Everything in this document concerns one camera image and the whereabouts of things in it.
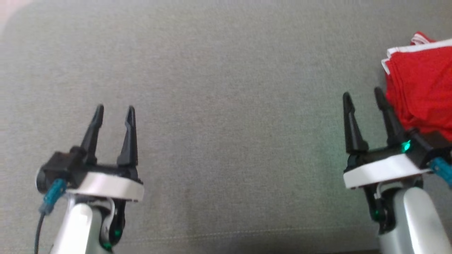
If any grey fabric sofa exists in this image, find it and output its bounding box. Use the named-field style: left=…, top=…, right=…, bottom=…
left=0, top=0, right=452, bottom=254

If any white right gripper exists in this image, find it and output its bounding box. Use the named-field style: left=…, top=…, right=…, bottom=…
left=342, top=87, right=434, bottom=190

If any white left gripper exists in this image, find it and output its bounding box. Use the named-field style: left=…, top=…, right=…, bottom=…
left=65, top=104, right=145, bottom=203

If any blue right camera cable plug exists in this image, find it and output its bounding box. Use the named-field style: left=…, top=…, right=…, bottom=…
left=428, top=157, right=452, bottom=186

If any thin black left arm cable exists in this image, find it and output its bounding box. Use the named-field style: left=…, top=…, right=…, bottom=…
left=33, top=211, right=48, bottom=254

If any blue left camera cable plug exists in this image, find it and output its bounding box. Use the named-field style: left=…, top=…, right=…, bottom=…
left=38, top=178, right=67, bottom=216

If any blue camera cable plug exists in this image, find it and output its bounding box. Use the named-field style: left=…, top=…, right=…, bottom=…
left=38, top=178, right=67, bottom=216
left=428, top=157, right=452, bottom=186

